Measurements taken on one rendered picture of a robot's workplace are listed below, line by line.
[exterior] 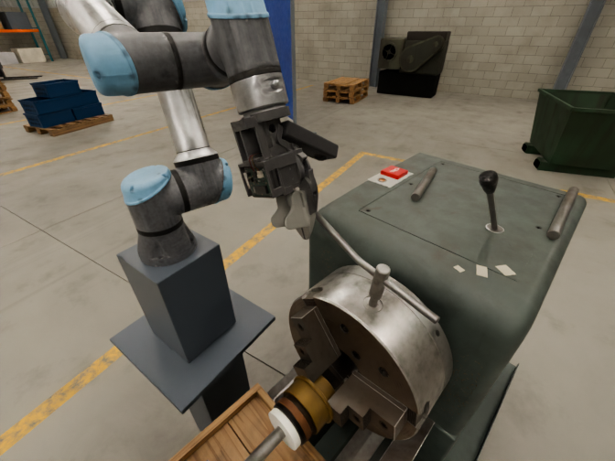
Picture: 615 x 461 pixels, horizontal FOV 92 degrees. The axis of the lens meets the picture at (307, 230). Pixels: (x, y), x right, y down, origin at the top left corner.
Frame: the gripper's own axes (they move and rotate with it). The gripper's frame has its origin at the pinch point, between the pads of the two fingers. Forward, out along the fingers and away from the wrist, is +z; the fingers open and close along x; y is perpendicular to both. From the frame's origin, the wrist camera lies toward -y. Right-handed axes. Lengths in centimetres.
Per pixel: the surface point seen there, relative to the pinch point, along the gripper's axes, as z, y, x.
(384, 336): 16.1, 1.1, 13.6
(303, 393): 23.7, 12.7, 4.0
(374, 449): 52, 1, 5
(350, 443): 51, 4, 1
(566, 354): 148, -153, 19
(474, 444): 88, -34, 12
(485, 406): 88, -49, 10
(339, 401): 26.7, 8.8, 7.9
